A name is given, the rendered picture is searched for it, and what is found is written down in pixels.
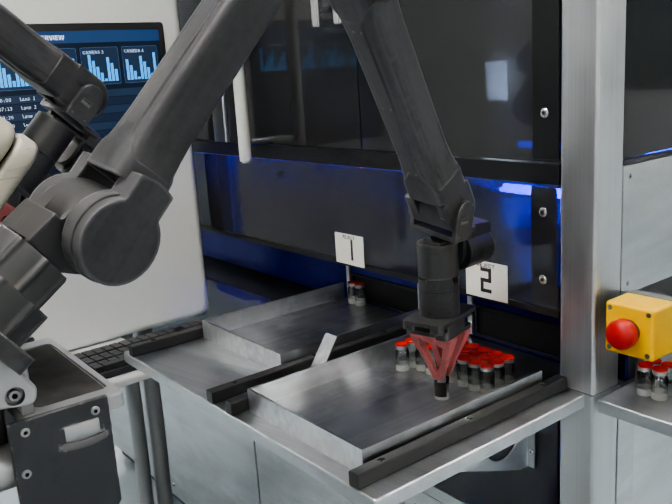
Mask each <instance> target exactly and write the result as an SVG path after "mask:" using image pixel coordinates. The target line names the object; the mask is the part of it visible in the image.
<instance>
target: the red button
mask: <svg viewBox="0 0 672 504"><path fill-rule="evenodd" d="M605 335H606V339H607V341H608V343H609V344H610V345H611V346H612V347H614V348H616V349H618V350H626V349H629V348H631V347H633V346H634V345H635V344H636V343H637V341H638V331H637V328H636V327H635V325H634V324H633V323H632V322H631V321H629V320H627V319H624V318H620V319H617V320H615V321H612V322H610V323H609V324H608V326H607V328H606V332H605Z"/></svg>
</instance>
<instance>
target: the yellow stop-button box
mask: <svg viewBox="0 0 672 504"><path fill-rule="evenodd" d="M620 318H624V319H627V320H629V321H631V322H632V323H633V324H634V325H635V327H636V328H637V331H638V341H637V343H636V344H635V345H634V346H633V347H631V348H629V349H626V350H618V349H616V348H614V347H612V346H611V345H610V344H609V343H608V341H607V339H606V349H607V350H609V351H613V352H616V353H620V354H624V355H628V356H631V357H635V358H639V359H642V360H646V361H650V362H653V361H655V360H657V359H659V358H661V357H663V356H665V355H667V354H669V353H671V352H672V297H671V296H666V295H661V294H656V293H651V292H645V291H640V290H632V291H629V292H628V293H626V294H623V295H621V296H618V297H616V298H613V299H610V300H608V301H607V303H606V328H607V326H608V324H609V323H610V322H612V321H615V320H617V319H620Z"/></svg>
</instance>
